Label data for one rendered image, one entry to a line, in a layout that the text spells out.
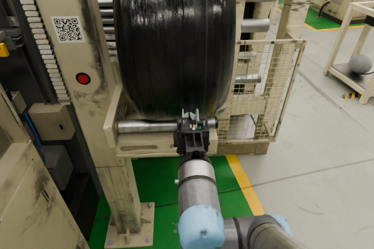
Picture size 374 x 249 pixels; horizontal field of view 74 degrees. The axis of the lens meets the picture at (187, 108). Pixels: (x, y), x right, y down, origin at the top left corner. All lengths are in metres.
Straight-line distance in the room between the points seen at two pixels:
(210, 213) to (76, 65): 0.60
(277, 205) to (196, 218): 1.40
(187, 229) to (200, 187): 0.07
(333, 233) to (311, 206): 0.18
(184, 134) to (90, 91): 0.43
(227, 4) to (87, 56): 0.44
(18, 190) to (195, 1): 0.72
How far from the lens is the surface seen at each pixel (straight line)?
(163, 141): 0.86
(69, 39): 0.81
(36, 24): 0.84
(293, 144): 2.22
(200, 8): 0.58
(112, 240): 1.66
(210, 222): 0.43
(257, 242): 0.50
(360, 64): 3.10
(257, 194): 1.82
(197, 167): 0.49
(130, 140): 0.88
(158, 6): 0.58
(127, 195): 1.31
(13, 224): 0.92
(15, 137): 0.95
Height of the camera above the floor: 1.48
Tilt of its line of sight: 38 degrees down
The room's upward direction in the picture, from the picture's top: straight up
